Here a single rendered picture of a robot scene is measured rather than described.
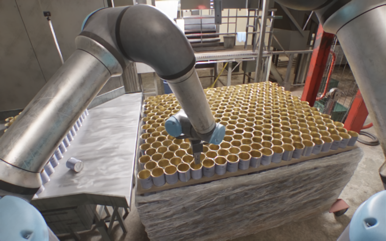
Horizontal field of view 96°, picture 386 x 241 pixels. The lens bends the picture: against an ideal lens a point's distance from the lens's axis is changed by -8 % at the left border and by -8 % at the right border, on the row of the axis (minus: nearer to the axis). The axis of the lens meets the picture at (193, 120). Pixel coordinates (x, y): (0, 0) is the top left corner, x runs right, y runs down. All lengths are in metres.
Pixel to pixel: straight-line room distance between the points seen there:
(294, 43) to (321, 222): 3.97
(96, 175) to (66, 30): 2.74
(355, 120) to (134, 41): 1.62
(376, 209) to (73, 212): 1.23
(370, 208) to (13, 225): 0.43
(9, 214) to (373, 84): 0.54
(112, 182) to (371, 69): 1.15
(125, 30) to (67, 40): 3.28
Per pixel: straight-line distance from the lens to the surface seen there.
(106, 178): 1.24
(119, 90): 2.31
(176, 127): 0.68
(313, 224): 2.47
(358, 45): 0.40
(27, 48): 3.96
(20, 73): 4.15
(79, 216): 1.30
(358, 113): 1.74
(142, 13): 0.40
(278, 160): 1.20
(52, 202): 1.20
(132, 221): 2.32
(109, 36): 0.43
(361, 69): 0.40
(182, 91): 0.45
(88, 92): 0.42
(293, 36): 5.24
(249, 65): 4.94
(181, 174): 1.03
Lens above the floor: 1.90
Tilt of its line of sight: 30 degrees down
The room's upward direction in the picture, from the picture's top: 2 degrees counter-clockwise
